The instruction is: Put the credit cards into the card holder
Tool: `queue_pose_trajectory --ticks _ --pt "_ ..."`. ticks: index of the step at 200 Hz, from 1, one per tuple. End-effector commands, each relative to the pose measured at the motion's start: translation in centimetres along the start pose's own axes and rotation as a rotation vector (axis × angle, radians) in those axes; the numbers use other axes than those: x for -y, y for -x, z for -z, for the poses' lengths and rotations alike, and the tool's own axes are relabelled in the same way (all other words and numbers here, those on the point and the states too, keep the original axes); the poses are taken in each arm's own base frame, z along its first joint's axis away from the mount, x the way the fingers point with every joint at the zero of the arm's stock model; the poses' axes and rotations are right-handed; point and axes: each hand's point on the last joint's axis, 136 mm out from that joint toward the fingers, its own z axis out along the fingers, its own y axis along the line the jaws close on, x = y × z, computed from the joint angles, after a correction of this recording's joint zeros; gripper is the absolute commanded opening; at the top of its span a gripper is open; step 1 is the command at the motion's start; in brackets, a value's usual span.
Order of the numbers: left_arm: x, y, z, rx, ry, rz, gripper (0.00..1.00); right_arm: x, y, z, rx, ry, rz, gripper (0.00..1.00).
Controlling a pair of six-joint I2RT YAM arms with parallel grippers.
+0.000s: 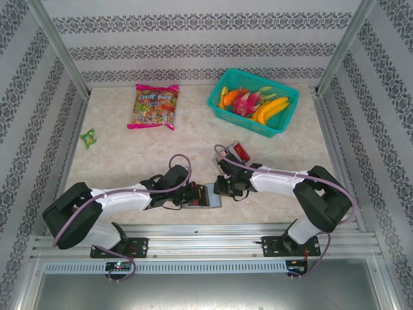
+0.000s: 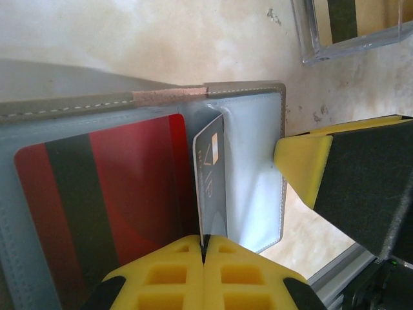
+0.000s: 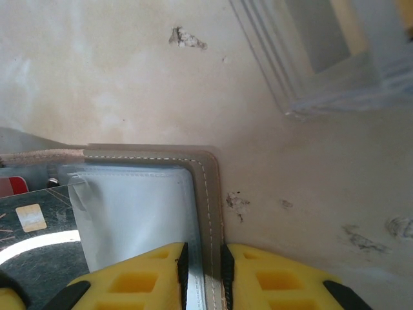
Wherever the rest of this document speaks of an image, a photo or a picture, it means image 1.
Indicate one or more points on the grey card holder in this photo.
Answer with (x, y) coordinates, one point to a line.
(214, 197)

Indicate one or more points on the red VIP card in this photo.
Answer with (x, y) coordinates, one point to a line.
(241, 152)

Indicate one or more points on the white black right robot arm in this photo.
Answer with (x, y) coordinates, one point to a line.
(277, 181)

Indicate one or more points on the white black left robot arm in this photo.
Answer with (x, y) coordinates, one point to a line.
(122, 197)

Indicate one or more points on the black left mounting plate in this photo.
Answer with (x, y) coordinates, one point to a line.
(140, 245)

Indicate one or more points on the black mounting plate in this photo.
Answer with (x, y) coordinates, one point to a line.
(269, 245)
(140, 245)

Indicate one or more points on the teal plastic basket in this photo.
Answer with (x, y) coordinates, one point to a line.
(245, 124)

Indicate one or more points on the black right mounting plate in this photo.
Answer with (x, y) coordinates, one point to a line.
(269, 245)

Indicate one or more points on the yellow banana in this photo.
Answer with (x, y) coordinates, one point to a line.
(264, 116)
(277, 102)

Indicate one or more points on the small yellow fruit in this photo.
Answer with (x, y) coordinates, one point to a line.
(222, 104)

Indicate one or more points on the pink dragon fruit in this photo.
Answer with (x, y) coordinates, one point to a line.
(243, 103)

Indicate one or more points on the orange mango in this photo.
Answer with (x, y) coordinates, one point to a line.
(231, 97)

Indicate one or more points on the left control board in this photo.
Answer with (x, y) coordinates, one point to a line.
(118, 265)

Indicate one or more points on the control board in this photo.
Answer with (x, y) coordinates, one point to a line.
(118, 265)
(295, 268)

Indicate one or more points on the pink fruit candy bag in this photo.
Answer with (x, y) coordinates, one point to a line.
(155, 106)

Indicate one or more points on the grey metal base panel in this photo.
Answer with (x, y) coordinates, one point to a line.
(206, 294)

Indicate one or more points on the right control board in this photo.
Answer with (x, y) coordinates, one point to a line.
(295, 268)

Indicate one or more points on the small green candy packet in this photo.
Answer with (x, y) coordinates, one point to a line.
(88, 138)

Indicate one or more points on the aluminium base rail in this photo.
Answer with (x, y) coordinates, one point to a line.
(200, 242)

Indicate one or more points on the aluminium side rail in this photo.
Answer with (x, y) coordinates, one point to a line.
(68, 161)
(334, 145)

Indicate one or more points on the aluminium frame post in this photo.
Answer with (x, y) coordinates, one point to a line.
(346, 42)
(60, 42)

